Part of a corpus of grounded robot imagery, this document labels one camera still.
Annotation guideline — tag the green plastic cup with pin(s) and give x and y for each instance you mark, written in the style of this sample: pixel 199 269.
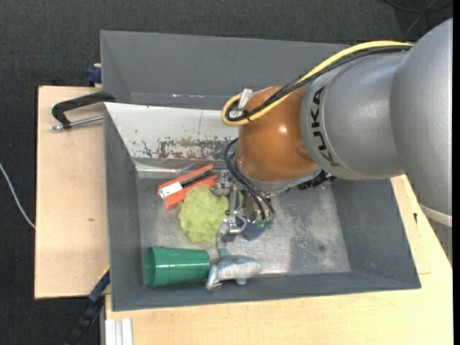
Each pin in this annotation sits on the green plastic cup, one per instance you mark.
pixel 176 266

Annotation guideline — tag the orange and black stapler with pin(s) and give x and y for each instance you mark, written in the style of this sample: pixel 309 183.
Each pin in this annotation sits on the orange and black stapler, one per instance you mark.
pixel 176 190

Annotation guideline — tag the grey metal bin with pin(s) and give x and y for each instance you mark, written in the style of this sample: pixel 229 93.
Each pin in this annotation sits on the grey metal bin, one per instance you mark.
pixel 309 228

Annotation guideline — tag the pale wood board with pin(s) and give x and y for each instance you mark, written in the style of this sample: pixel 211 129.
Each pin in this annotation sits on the pale wood board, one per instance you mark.
pixel 68 192

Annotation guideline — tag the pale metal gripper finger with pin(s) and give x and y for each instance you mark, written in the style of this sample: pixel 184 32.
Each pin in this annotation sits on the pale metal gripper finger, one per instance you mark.
pixel 225 235

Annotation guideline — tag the grey toy shark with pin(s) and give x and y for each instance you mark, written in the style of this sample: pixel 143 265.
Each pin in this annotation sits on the grey toy shark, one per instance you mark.
pixel 235 269

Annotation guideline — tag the yellow-green mesh sponge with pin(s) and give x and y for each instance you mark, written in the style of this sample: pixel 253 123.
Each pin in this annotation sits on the yellow-green mesh sponge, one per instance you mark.
pixel 203 216

